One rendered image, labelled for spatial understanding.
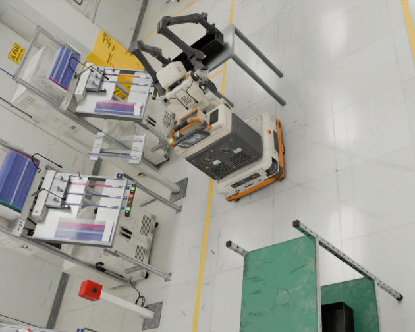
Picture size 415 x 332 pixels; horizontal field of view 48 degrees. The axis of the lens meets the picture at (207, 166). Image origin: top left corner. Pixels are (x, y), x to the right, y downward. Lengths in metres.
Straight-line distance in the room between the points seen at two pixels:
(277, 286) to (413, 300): 1.01
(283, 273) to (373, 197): 1.31
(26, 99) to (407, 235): 3.81
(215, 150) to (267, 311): 1.79
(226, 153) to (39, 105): 2.22
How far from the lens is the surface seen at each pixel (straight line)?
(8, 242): 4.59
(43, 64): 5.37
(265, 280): 2.42
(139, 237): 4.81
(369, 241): 3.35
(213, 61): 4.30
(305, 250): 2.34
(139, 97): 5.14
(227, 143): 3.74
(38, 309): 5.97
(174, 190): 5.00
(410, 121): 3.69
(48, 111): 5.22
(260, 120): 4.20
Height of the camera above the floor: 2.73
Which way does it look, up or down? 34 degrees down
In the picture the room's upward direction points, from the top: 55 degrees counter-clockwise
